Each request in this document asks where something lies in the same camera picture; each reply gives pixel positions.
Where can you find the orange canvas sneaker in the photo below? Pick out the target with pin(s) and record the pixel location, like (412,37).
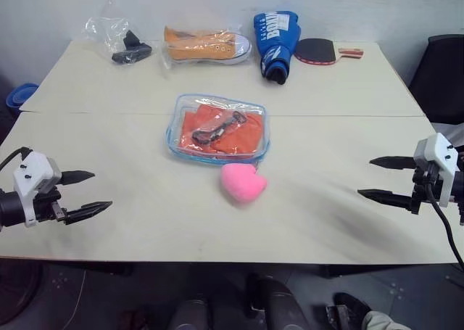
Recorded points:
(203,49)

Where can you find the clear sneaker bag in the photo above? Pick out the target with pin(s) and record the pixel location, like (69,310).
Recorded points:
(166,59)

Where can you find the black leather shoe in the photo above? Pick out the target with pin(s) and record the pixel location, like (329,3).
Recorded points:
(348,308)

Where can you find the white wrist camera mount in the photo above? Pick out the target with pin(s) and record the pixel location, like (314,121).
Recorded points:
(30,179)
(436,156)

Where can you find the dark round floor object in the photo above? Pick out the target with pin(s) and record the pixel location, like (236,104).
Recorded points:
(18,293)

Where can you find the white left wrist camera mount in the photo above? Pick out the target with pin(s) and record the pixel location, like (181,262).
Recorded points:
(30,179)

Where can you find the beige trouser leg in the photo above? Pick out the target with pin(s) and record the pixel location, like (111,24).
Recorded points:
(380,321)

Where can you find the black chair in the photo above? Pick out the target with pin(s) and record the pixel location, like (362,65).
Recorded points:
(440,79)

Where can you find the blue boxing glove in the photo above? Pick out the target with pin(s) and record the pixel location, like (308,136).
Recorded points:
(275,43)

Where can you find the orange cloth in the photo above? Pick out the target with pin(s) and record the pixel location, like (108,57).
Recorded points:
(243,134)

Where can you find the pink plush heart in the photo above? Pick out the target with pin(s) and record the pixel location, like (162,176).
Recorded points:
(242,183)

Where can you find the red black table tennis paddle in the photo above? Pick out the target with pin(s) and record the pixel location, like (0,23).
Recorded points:
(315,50)

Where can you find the blue plastic basin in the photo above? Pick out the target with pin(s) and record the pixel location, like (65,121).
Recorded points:
(21,95)

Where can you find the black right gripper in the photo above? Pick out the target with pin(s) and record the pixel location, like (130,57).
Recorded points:
(427,190)

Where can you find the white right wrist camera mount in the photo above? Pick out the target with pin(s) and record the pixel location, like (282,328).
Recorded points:
(436,156)

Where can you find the crumpled clear plastic bag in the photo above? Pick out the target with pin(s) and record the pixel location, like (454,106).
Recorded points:
(99,25)

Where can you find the black bagged gadget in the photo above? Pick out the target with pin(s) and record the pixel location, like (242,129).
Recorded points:
(132,50)

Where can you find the clear pouch with orange cloth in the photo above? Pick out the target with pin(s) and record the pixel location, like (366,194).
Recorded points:
(174,138)

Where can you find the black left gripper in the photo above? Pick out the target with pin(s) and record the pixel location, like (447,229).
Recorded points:
(46,204)

